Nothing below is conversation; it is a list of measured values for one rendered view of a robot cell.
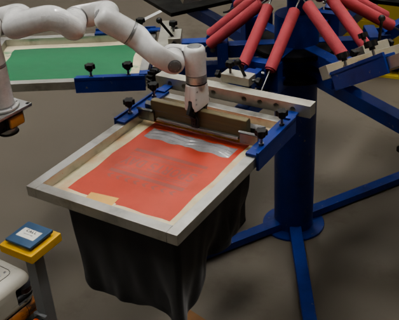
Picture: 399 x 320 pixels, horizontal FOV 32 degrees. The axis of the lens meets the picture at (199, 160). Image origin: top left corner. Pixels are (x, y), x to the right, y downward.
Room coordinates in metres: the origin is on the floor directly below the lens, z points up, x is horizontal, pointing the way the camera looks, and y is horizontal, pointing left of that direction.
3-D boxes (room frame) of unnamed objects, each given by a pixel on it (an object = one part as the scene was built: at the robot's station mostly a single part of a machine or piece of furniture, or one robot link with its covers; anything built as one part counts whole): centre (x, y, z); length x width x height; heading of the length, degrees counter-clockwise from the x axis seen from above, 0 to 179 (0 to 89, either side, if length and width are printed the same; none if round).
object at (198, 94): (2.24, -0.01, 1.12); 0.10 x 0.08 x 0.11; 147
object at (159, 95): (2.42, 0.21, 0.98); 0.30 x 0.05 x 0.07; 147
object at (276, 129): (2.12, -0.26, 0.98); 0.30 x 0.05 x 0.07; 147
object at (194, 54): (2.25, 0.03, 1.25); 0.15 x 0.10 x 0.11; 94
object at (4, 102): (2.20, 0.69, 1.21); 0.16 x 0.13 x 0.15; 54
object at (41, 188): (2.07, 0.11, 0.97); 0.79 x 0.58 x 0.04; 147
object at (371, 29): (2.95, -0.47, 0.99); 0.82 x 0.79 x 0.12; 147
